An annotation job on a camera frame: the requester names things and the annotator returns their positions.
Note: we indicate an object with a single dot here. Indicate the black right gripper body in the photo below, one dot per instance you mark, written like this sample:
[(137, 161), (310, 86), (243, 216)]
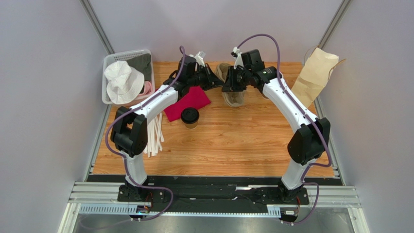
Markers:
[(231, 79)]

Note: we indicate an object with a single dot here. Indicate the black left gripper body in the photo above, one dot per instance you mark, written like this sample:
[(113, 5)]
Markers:
[(200, 77)]

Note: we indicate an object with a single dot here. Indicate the cardboard cup carrier stack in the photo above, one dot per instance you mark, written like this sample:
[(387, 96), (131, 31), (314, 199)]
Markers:
[(232, 99)]

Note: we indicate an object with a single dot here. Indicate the black cup lid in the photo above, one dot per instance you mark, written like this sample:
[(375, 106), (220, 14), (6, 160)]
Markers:
[(190, 115)]

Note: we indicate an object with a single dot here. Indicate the brown paper bag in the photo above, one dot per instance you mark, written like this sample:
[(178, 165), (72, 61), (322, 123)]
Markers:
[(315, 74)]

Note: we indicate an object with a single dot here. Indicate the brown paper coffee cup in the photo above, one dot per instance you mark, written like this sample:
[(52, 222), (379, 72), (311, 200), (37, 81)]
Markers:
[(191, 126)]

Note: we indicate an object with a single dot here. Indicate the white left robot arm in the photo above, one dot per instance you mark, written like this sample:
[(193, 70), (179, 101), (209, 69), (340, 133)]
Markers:
[(129, 129)]

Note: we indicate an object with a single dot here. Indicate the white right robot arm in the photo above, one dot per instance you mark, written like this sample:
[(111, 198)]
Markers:
[(310, 133)]

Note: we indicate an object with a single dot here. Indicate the red folded cloth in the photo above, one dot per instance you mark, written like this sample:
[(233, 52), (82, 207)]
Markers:
[(196, 98)]

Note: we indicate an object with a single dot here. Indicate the pink cloth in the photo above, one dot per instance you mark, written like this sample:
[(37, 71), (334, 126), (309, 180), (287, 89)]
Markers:
[(147, 89)]

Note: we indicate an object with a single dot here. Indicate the dark green cloth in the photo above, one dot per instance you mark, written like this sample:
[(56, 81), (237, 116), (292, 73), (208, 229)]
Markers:
[(142, 64)]

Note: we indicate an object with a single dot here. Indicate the bundle of white straws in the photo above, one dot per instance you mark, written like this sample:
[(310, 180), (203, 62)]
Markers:
[(155, 137)]

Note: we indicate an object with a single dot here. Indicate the white bucket hat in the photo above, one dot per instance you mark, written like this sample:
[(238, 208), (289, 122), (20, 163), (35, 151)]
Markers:
[(125, 83)]

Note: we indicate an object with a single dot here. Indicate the white plastic basket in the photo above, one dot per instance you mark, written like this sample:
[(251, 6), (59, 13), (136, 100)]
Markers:
[(123, 56)]

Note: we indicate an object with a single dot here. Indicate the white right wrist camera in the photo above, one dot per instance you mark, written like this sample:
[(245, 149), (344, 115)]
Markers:
[(237, 54)]

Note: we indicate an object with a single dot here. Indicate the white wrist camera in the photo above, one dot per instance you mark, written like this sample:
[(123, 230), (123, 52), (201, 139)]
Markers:
[(237, 54), (199, 57)]

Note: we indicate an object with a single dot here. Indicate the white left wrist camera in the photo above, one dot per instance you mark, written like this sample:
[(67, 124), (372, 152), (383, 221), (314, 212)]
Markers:
[(199, 57)]

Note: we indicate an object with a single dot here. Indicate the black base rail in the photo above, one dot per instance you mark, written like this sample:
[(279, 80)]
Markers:
[(204, 194)]

